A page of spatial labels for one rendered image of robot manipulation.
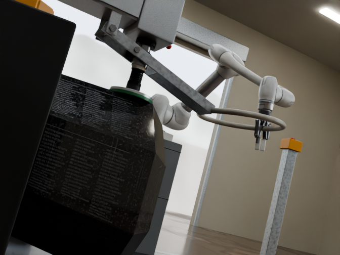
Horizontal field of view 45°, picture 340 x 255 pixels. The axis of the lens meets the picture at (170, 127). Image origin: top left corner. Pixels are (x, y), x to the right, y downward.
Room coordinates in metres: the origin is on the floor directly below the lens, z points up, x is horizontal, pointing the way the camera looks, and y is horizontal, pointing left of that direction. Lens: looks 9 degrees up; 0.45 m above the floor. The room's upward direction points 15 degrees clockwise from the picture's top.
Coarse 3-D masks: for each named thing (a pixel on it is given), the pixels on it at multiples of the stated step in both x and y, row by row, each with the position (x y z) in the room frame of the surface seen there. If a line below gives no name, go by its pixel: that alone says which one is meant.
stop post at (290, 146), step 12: (288, 144) 3.07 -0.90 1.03; (300, 144) 3.10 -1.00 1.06; (288, 156) 3.10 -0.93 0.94; (288, 168) 3.10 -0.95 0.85; (276, 180) 3.16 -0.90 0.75; (288, 180) 3.11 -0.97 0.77; (276, 192) 3.13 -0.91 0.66; (276, 204) 3.09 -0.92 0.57; (276, 216) 3.10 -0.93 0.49; (276, 228) 3.10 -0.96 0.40; (264, 240) 3.15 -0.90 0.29; (276, 240) 3.11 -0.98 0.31; (264, 252) 3.11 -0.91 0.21
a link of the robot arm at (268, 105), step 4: (260, 100) 2.36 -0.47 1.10; (264, 100) 2.34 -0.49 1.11; (268, 100) 2.33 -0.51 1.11; (260, 104) 2.35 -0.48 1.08; (264, 104) 2.34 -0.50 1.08; (268, 104) 2.33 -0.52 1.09; (272, 104) 2.34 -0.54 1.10; (260, 108) 2.35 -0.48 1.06; (264, 108) 2.34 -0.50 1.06; (268, 108) 2.33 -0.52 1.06; (272, 108) 2.35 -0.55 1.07
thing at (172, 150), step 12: (168, 144) 2.87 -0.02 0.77; (180, 144) 2.90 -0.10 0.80; (168, 156) 2.88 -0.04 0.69; (168, 168) 2.89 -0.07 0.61; (168, 180) 2.89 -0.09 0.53; (168, 192) 2.90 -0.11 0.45; (156, 204) 2.88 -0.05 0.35; (156, 216) 2.89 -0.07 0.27; (156, 228) 2.90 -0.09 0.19; (144, 240) 2.87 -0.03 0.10; (156, 240) 2.90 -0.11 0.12; (144, 252) 2.88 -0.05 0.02
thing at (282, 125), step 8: (216, 112) 2.04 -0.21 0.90; (224, 112) 2.01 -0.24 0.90; (232, 112) 1.99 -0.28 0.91; (240, 112) 1.98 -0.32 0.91; (248, 112) 1.98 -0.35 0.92; (208, 120) 2.37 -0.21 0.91; (216, 120) 2.41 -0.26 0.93; (272, 120) 2.01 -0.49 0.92; (280, 120) 2.05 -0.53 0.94; (240, 128) 2.44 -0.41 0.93; (248, 128) 2.42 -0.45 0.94; (264, 128) 2.35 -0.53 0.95; (272, 128) 2.30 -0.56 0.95; (280, 128) 2.19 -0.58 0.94
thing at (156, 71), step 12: (96, 36) 1.89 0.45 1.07; (108, 36) 1.91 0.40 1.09; (120, 36) 1.82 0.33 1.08; (120, 48) 1.94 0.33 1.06; (132, 48) 1.85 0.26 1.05; (144, 60) 1.88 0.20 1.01; (156, 60) 1.91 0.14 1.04; (156, 72) 2.03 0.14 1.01; (168, 72) 1.94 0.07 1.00; (168, 84) 1.99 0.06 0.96; (180, 84) 1.97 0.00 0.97; (180, 96) 2.06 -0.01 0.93; (192, 96) 2.01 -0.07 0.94; (192, 108) 2.14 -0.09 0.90; (204, 108) 2.05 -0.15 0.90
